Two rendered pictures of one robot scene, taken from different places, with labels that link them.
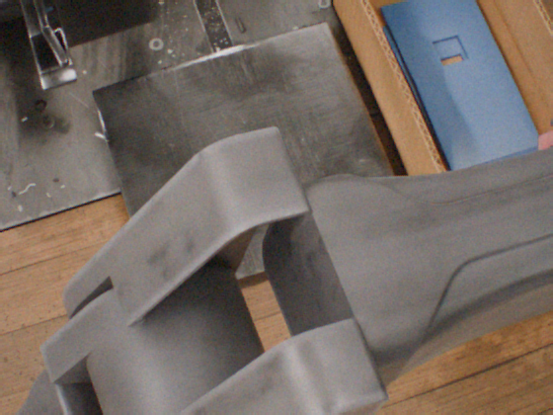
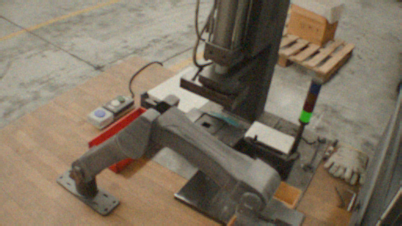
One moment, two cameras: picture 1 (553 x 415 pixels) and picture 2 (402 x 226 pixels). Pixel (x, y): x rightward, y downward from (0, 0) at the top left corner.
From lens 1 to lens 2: 0.49 m
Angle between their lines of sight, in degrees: 41
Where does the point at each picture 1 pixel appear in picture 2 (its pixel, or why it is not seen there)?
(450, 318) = (171, 129)
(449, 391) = not seen: outside the picture
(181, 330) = not seen: hidden behind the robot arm
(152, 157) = (200, 179)
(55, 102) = not seen: hidden behind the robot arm
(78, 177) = (188, 173)
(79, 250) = (174, 180)
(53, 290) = (163, 181)
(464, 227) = (187, 125)
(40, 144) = (188, 165)
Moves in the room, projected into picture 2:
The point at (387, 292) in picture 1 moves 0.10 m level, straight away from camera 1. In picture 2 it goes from (167, 118) to (219, 111)
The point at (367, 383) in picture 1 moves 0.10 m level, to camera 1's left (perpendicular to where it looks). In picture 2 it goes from (151, 118) to (124, 90)
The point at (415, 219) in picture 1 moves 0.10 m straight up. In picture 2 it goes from (182, 118) to (188, 69)
